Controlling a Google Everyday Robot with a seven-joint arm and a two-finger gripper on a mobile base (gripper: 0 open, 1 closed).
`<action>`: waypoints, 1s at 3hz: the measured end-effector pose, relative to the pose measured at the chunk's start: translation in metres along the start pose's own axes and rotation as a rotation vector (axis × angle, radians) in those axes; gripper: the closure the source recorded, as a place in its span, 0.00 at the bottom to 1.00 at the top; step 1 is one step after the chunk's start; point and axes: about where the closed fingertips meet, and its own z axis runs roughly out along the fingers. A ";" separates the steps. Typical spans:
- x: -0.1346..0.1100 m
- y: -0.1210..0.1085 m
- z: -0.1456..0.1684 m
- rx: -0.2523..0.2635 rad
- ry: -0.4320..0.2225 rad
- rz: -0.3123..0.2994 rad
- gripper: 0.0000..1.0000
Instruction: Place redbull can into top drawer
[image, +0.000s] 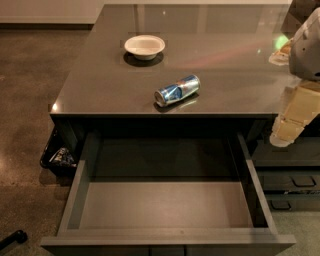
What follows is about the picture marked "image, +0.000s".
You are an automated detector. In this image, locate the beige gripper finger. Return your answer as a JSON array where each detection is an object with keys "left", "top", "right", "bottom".
[
  {"left": 269, "top": 80, "right": 320, "bottom": 147},
  {"left": 269, "top": 40, "right": 292, "bottom": 66}
]

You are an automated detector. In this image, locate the blue silver redbull can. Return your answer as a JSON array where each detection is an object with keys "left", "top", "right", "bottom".
[{"left": 154, "top": 75, "right": 201, "bottom": 107}]

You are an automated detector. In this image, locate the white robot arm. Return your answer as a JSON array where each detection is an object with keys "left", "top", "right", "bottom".
[{"left": 269, "top": 8, "right": 320, "bottom": 147}]

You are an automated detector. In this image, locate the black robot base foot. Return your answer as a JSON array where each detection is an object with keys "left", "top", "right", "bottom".
[{"left": 0, "top": 230, "right": 28, "bottom": 250}]

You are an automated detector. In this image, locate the open grey top drawer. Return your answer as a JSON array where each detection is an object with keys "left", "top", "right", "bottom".
[{"left": 41, "top": 134, "right": 296, "bottom": 256}]

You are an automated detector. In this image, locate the white bowl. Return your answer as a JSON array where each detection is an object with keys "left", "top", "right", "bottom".
[{"left": 124, "top": 35, "right": 165, "bottom": 60}]

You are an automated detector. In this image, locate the grey counter cabinet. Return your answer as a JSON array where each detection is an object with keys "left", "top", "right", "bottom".
[{"left": 49, "top": 3, "right": 320, "bottom": 161}]

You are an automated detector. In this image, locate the black bin with trash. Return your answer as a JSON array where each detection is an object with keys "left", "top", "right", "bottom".
[{"left": 40, "top": 128, "right": 77, "bottom": 177}]

